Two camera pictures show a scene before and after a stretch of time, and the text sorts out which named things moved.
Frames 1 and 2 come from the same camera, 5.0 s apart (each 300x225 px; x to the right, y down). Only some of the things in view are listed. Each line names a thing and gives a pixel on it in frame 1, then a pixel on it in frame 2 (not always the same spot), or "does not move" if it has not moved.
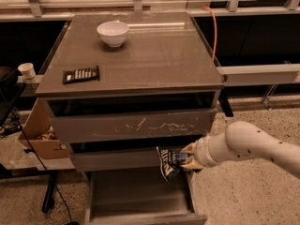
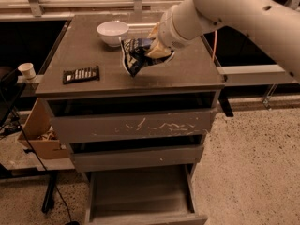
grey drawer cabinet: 117,86 does not move
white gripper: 202,151 to 167,34
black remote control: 85,74 does not move
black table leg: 49,200 does not move
